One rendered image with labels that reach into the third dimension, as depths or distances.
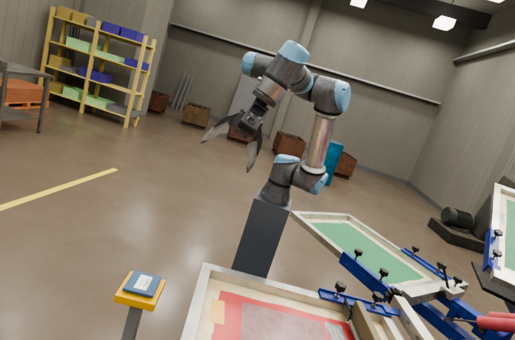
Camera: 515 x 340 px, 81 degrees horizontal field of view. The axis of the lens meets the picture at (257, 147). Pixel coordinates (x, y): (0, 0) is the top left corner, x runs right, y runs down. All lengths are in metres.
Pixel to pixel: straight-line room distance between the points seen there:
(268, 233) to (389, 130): 10.63
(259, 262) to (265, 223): 0.20
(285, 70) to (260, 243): 0.97
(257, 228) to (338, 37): 10.65
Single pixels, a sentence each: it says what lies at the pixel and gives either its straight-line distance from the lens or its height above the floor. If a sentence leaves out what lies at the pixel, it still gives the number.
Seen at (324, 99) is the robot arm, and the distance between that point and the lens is 1.23.
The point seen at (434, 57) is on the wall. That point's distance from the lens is 12.36.
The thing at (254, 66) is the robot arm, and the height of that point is 1.75.
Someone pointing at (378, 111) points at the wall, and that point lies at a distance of 11.80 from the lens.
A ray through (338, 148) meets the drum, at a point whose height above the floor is 0.92.
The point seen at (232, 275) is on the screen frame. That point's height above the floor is 0.99.
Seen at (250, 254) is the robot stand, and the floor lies 0.92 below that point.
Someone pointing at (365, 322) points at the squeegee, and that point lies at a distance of 1.25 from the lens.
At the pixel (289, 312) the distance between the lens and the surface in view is 1.28.
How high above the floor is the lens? 1.70
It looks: 11 degrees down
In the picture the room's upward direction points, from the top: 18 degrees clockwise
